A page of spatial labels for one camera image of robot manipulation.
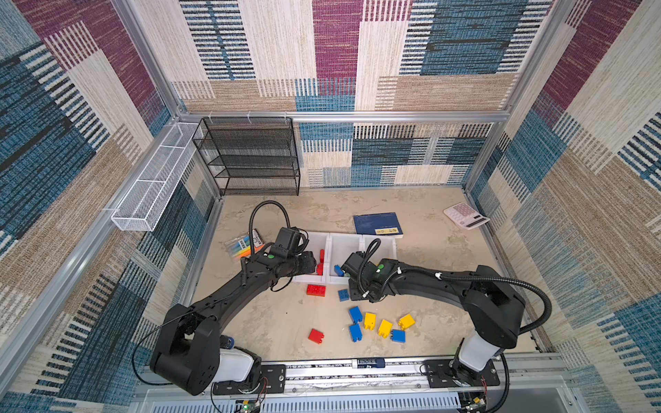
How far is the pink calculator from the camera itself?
107cm

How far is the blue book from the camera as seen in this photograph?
→ 3.45 feet

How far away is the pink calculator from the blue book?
23 cm
